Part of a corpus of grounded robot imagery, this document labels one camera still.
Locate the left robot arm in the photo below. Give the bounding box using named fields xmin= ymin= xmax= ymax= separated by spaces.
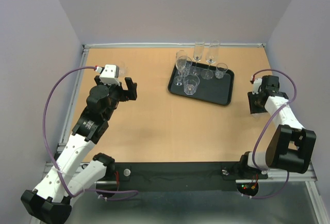
xmin=21 ymin=76 xmax=137 ymax=223

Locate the faceted tumbler glass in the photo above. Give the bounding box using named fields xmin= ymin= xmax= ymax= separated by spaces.
xmin=182 ymin=57 xmax=192 ymax=77

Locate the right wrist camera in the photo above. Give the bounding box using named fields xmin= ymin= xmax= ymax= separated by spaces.
xmin=252 ymin=78 xmax=262 ymax=94

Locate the etched stemmed glass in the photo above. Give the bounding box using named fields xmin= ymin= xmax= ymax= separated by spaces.
xmin=190 ymin=39 xmax=205 ymax=76

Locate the tall champagne flute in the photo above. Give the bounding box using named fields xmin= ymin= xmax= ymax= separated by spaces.
xmin=201 ymin=40 xmax=220 ymax=80

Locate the clear wine glass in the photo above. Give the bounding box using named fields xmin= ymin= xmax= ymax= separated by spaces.
xmin=174 ymin=50 xmax=187 ymax=86

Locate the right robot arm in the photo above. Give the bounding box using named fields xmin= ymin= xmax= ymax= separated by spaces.
xmin=237 ymin=75 xmax=317 ymax=178

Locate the purple cable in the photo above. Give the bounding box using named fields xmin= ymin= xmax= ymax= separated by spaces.
xmin=241 ymin=69 xmax=298 ymax=199
xmin=42 ymin=65 xmax=139 ymax=202

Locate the black plastic tray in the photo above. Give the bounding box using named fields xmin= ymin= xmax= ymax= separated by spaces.
xmin=168 ymin=66 xmax=235 ymax=106

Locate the small shot glass far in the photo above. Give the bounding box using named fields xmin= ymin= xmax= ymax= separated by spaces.
xmin=118 ymin=61 xmax=128 ymax=77

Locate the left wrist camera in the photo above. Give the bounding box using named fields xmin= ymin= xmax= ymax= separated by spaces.
xmin=100 ymin=65 xmax=120 ymax=85

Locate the aluminium table frame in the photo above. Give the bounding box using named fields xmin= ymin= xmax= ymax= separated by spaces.
xmin=30 ymin=43 xmax=330 ymax=224

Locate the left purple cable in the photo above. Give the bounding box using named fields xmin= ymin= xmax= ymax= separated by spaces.
xmin=42 ymin=65 xmax=139 ymax=202

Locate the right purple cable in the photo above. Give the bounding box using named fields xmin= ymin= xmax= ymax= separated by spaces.
xmin=241 ymin=69 xmax=298 ymax=199

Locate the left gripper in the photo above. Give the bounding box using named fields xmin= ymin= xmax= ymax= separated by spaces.
xmin=95 ymin=75 xmax=137 ymax=120

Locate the large faceted tumbler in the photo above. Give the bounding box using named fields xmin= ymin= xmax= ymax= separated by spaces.
xmin=184 ymin=74 xmax=200 ymax=95

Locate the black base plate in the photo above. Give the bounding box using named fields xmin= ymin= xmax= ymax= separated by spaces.
xmin=95 ymin=161 xmax=269 ymax=196

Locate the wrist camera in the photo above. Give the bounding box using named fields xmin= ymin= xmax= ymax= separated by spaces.
xmin=100 ymin=65 xmax=120 ymax=85
xmin=252 ymin=78 xmax=262 ymax=94

